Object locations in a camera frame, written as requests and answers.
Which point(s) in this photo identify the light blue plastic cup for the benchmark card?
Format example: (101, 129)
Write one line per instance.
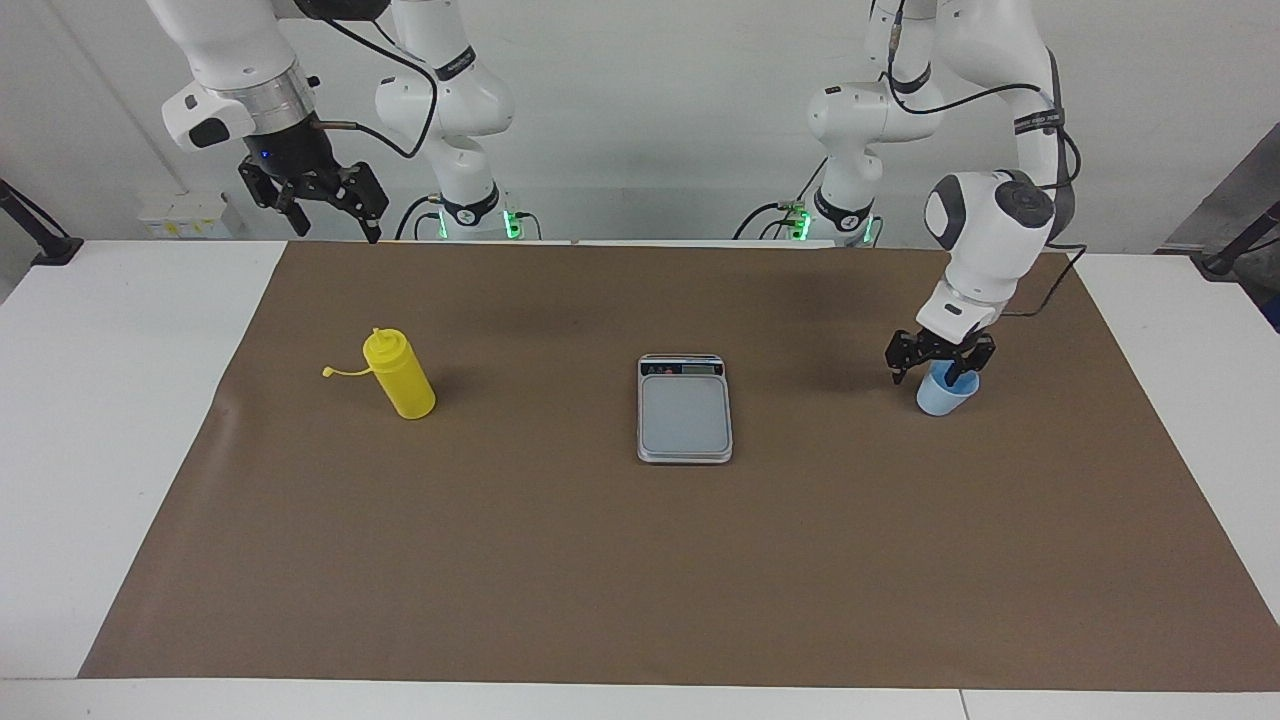
(940, 400)

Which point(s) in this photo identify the white wall power outlet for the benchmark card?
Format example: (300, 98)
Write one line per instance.
(185, 215)

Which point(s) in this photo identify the yellow squeeze bottle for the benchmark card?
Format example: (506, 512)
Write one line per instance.
(405, 385)

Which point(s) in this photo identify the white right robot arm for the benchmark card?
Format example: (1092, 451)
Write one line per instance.
(230, 50)

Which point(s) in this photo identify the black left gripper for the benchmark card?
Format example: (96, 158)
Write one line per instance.
(945, 350)

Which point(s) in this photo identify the silver digital kitchen scale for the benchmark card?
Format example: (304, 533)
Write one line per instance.
(685, 415)

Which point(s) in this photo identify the brown paper table mat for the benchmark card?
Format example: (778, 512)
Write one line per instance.
(600, 580)

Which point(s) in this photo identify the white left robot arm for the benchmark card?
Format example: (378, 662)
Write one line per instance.
(990, 220)

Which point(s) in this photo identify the dark grey slanted panel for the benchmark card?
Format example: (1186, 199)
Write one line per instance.
(1240, 190)

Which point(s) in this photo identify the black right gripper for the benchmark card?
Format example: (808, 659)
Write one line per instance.
(290, 160)

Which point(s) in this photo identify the black clamp mount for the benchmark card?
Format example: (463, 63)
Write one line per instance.
(1218, 264)
(60, 250)

